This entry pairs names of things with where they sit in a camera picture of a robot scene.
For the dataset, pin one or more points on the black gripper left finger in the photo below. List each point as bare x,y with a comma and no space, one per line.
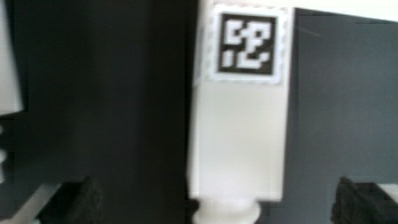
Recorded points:
65,203

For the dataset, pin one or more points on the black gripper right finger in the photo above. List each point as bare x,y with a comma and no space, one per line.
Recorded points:
363,204

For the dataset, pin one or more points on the white desk leg one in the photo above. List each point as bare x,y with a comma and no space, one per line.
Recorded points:
11,105

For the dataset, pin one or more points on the white desk leg three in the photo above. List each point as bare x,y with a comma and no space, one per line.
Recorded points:
241,98

